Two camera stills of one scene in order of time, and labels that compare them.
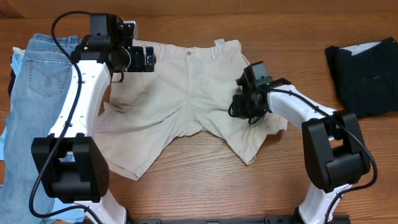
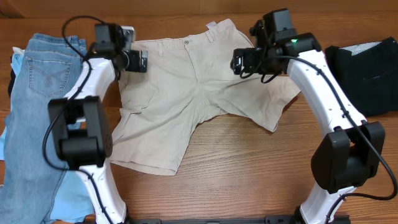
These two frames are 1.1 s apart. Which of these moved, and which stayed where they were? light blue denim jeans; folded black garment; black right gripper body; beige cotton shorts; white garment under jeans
Moved: black right gripper body; beige cotton shorts
Stayed: light blue denim jeans; folded black garment; white garment under jeans
